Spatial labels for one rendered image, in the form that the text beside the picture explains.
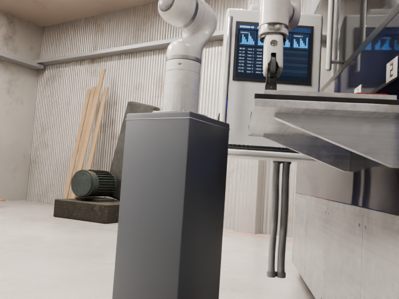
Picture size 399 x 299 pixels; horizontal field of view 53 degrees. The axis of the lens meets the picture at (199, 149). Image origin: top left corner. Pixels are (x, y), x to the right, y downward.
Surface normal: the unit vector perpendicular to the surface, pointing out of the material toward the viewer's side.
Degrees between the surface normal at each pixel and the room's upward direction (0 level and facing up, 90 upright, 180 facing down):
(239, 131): 90
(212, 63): 90
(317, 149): 90
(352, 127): 90
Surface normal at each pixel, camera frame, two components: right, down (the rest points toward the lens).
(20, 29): 0.84, 0.02
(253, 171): -0.53, -0.10
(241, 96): 0.01, -0.07
